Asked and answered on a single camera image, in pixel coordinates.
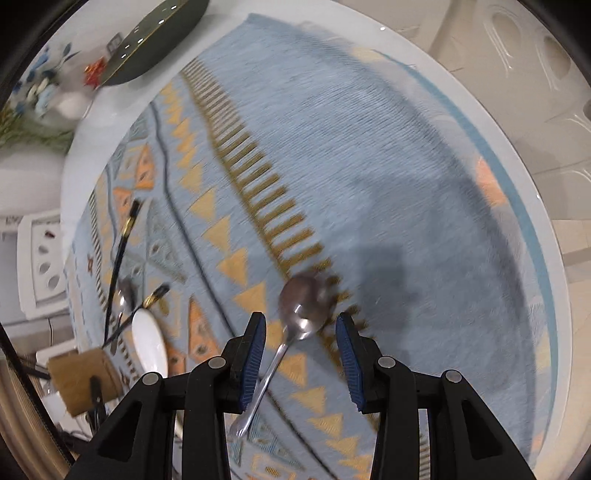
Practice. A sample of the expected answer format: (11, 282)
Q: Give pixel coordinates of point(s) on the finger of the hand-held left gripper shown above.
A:
(98, 392)

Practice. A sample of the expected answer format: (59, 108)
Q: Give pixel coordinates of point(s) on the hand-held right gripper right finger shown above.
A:
(351, 364)

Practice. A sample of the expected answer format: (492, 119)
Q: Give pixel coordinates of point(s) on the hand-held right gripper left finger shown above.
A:
(254, 364)

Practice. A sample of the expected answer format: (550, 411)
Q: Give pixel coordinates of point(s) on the wooden utensil holder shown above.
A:
(76, 383)

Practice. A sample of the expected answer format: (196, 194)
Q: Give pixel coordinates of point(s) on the white serving spoon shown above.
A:
(148, 341)

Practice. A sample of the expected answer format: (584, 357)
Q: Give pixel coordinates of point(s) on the metal spoon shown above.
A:
(123, 290)
(302, 304)

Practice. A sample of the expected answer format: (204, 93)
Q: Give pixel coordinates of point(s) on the black chopstick gold band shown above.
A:
(156, 295)
(131, 220)

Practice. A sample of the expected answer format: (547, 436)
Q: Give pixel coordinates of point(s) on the white chair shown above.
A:
(25, 258)
(517, 78)

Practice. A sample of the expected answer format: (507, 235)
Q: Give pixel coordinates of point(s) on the patterned blue table mat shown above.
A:
(369, 161)

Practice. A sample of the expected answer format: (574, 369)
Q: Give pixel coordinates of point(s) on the glass vase with dried flowers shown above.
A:
(27, 134)

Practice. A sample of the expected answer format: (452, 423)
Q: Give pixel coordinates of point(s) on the white vase with blue flowers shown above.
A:
(69, 108)

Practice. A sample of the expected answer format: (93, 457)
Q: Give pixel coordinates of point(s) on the red lidded teacup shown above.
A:
(94, 74)

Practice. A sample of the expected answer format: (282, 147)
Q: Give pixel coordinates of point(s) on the dark green bowl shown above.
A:
(152, 46)

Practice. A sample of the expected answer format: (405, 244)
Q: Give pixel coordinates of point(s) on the grey phone stand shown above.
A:
(114, 45)

